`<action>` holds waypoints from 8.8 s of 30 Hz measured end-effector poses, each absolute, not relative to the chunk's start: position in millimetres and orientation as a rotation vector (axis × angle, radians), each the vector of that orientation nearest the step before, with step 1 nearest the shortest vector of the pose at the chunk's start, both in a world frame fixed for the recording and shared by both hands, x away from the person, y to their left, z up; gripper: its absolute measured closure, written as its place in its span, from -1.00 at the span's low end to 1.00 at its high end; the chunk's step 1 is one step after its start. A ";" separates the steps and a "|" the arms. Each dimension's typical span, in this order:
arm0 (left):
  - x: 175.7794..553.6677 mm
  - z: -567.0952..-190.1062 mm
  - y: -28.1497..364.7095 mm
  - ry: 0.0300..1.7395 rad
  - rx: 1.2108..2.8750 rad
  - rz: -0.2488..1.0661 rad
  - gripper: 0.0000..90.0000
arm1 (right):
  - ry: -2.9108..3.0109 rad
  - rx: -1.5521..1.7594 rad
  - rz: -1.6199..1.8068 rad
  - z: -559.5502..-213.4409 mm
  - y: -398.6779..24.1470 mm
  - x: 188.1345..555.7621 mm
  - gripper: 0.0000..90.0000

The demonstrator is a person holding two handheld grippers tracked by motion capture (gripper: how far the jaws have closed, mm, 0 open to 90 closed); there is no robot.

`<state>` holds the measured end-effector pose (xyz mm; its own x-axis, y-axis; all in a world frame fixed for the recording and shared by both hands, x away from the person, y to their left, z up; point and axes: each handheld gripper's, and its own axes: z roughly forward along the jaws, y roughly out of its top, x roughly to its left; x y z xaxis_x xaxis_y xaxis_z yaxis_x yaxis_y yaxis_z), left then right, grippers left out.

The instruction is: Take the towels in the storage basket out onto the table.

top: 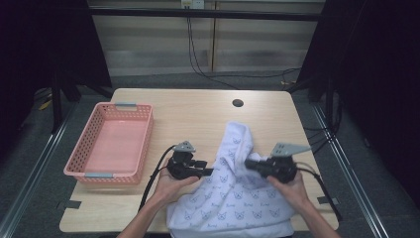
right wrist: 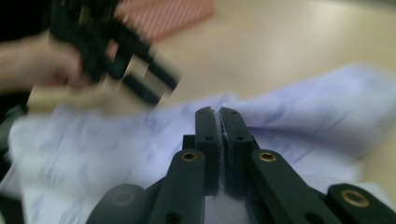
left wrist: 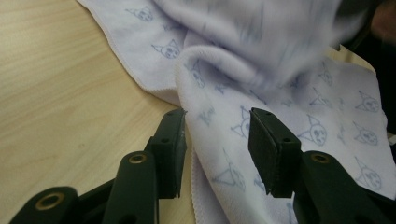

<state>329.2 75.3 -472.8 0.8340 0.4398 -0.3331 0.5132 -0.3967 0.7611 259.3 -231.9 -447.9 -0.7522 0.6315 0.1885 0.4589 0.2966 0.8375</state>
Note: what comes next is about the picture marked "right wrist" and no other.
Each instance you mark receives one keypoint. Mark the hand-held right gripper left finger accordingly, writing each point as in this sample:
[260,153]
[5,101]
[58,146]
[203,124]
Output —
[207,149]

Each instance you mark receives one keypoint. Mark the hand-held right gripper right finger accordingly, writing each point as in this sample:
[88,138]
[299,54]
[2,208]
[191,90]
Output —
[238,146]

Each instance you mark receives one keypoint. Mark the pink plastic basket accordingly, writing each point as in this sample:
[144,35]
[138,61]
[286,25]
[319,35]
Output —
[174,15]

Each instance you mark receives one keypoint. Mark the light blue patterned towel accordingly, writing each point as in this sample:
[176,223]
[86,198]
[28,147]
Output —
[93,149]

